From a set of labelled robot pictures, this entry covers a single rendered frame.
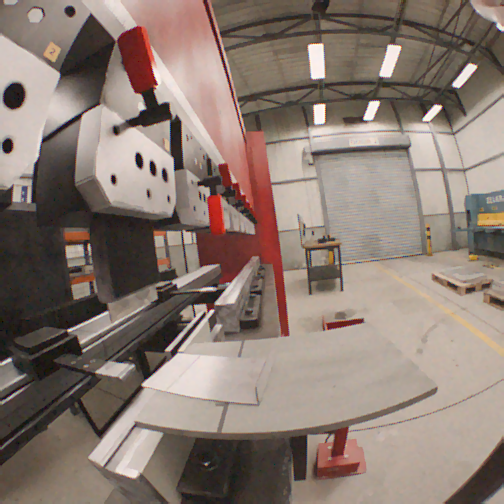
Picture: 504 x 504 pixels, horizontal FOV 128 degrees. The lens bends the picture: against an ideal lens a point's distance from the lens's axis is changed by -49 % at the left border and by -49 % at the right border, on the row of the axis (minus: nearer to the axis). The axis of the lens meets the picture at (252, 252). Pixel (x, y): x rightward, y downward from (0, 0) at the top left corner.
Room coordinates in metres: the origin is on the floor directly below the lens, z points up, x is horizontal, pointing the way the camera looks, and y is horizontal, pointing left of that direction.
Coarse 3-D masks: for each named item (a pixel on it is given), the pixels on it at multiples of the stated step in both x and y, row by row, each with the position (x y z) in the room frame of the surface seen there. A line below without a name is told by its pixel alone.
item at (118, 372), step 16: (32, 336) 0.22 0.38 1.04; (48, 336) 0.23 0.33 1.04; (64, 336) 0.26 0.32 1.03; (16, 352) 0.17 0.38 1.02; (32, 352) 0.18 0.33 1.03; (48, 352) 0.21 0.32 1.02; (64, 352) 0.24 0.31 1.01; (80, 352) 0.28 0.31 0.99; (32, 368) 0.17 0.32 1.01; (48, 368) 0.20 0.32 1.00; (80, 368) 0.21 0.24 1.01; (96, 368) 0.21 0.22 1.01; (112, 368) 0.22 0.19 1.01; (128, 368) 0.22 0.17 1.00
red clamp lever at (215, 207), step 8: (208, 176) 0.37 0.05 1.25; (216, 176) 0.37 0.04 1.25; (200, 184) 0.37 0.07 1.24; (208, 184) 0.37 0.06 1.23; (216, 184) 0.37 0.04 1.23; (216, 192) 0.37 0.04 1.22; (208, 200) 0.37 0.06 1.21; (216, 200) 0.37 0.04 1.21; (208, 208) 0.37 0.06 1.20; (216, 208) 0.37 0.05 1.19; (216, 216) 0.37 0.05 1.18; (216, 224) 0.37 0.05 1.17; (224, 224) 0.38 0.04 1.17; (216, 232) 0.37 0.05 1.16
